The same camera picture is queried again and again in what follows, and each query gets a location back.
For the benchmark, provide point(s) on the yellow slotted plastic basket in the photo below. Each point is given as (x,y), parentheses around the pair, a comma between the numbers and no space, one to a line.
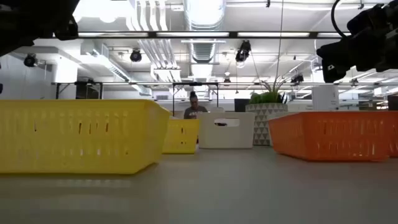
(93,137)
(182,137)

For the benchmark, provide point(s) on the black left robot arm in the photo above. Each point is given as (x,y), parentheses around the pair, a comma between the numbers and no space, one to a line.
(25,18)

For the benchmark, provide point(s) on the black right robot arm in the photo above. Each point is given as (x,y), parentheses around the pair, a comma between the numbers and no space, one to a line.
(376,21)

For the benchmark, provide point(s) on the black shelf unit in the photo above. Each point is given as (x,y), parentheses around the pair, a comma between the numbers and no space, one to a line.
(88,90)

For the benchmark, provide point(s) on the white box cabinet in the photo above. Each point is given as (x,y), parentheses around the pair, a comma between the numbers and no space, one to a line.
(325,98)

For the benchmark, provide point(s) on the black ceiling spotlight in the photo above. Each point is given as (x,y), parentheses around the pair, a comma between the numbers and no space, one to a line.
(30,60)
(136,55)
(297,78)
(242,53)

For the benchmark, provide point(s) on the green potted plant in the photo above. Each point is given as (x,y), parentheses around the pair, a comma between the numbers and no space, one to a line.
(269,95)

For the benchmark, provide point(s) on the orange slotted plastic basket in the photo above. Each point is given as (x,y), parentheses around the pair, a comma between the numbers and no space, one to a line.
(394,137)
(329,137)

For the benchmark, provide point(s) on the triangle patterned planter pot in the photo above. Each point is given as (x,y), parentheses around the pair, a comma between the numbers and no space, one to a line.
(262,127)

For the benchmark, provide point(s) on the black monitor screen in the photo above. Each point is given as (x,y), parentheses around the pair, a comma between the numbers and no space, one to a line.
(241,105)

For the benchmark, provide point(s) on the white lamp shade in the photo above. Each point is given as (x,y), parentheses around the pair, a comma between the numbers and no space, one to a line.
(216,109)

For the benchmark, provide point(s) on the person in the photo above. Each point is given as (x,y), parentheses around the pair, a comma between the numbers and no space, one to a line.
(194,110)

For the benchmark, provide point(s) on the black overhead frame bar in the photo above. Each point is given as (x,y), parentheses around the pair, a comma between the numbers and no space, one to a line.
(192,34)

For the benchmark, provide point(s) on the silver round air duct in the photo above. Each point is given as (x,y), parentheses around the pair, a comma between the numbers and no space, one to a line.
(203,18)

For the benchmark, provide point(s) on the black metal frame rig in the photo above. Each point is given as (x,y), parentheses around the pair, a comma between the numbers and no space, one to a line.
(195,84)

